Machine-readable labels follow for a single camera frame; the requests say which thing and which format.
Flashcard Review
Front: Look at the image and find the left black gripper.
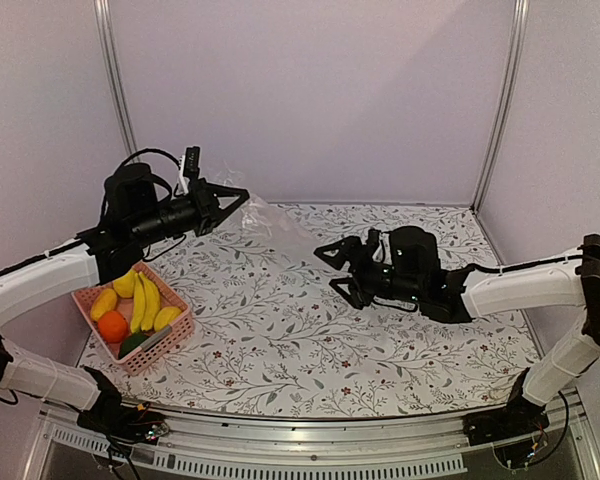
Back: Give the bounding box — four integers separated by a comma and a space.
129, 177, 249, 247

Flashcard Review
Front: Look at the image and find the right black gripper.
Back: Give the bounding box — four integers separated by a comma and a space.
314, 236, 423, 310

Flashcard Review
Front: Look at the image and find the clear zip top bag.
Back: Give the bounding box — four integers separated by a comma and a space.
203, 162, 322, 269

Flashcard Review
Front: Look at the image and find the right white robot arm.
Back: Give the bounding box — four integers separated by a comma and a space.
314, 226, 600, 445

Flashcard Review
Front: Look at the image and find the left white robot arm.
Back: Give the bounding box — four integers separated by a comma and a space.
0, 163, 249, 441

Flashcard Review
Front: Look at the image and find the yellow banana bunch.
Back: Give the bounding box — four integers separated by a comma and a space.
130, 272, 161, 333

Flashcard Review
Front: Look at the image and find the yellow lemon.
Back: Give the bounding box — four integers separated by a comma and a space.
112, 269, 136, 299

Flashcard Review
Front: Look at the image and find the yellow mango right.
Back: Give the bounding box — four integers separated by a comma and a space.
153, 306, 182, 332

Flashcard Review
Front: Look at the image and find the yellow mango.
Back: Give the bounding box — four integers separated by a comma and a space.
90, 288, 118, 322
153, 306, 182, 332

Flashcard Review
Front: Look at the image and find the yellow mango left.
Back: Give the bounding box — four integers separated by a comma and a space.
90, 288, 118, 322

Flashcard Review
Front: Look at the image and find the pink plastic basket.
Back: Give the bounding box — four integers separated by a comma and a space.
71, 262, 194, 376

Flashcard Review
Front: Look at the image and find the green avocado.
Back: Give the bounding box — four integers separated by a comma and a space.
118, 331, 149, 359

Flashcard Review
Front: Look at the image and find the orange fruit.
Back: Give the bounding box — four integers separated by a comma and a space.
97, 310, 128, 344

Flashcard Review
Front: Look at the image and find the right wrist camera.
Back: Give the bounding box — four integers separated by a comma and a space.
366, 228, 386, 263

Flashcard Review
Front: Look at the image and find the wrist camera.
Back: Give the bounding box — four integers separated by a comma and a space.
177, 146, 201, 195
366, 228, 386, 263

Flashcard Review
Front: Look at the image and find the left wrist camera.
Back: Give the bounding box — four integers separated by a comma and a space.
177, 146, 201, 195

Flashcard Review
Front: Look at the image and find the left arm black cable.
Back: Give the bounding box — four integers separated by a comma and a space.
99, 147, 184, 221

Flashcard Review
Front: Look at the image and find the left aluminium frame post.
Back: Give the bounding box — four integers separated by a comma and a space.
93, 0, 137, 154

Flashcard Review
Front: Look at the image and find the aluminium frame post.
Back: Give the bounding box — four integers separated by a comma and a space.
471, 0, 530, 215
93, 0, 137, 154

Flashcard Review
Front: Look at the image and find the front aluminium rail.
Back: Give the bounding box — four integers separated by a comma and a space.
23, 390, 600, 479

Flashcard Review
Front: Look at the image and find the right aluminium frame post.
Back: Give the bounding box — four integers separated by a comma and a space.
471, 0, 530, 215

